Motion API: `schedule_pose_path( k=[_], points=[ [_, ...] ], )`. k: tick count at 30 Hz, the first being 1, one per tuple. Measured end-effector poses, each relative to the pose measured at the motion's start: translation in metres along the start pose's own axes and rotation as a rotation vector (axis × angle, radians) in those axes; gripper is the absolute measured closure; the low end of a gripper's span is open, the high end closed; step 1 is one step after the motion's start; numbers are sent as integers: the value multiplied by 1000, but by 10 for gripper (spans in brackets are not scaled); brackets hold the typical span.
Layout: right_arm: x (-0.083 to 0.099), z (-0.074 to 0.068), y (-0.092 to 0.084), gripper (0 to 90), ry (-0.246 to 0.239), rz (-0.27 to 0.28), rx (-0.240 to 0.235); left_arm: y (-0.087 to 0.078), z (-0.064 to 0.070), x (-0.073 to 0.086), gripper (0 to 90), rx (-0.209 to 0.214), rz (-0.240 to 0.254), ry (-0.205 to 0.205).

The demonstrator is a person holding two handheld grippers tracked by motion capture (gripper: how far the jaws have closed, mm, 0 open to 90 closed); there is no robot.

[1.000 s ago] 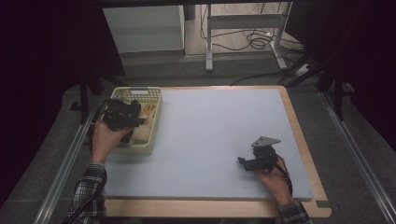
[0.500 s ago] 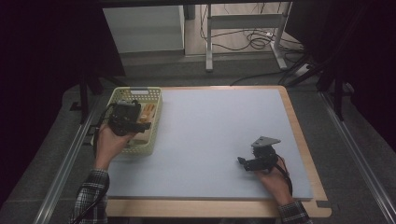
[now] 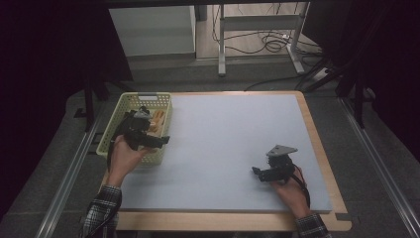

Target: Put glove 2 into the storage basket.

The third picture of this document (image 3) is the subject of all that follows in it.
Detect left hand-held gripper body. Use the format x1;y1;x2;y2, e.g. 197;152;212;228
113;105;157;152

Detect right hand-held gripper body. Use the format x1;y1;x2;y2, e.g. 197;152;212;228
264;144;299;183

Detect pale green plastic basket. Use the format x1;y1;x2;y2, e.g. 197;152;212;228
95;91;173;167

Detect cream knit glove with bear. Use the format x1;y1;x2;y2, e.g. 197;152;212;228
149;109;166;136

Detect person's right hand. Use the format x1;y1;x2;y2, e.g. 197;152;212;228
269;166;312;220

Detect person's left hand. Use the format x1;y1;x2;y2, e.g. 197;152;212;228
105;134;152;188

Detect grey table mat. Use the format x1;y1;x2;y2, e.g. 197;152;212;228
118;93;334;213

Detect black stand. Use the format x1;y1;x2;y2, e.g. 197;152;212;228
73;74;111;133
303;56;377;130

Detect white cabinet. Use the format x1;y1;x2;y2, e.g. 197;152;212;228
108;5;198;58

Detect white power strip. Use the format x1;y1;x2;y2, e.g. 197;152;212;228
312;66;331;83

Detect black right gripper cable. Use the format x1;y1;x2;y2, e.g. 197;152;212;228
290;164;312;210

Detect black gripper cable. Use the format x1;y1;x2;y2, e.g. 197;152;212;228
290;164;312;210
83;137;121;238

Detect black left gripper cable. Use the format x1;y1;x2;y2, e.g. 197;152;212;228
83;137;121;238

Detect aluminium rail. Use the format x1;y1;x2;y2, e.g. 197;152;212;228
34;108;104;238
338;96;420;238

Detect black floor cables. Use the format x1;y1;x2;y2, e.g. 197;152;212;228
211;3;329;57

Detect grey metal desk frame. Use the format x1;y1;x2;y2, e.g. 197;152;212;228
217;2;312;77

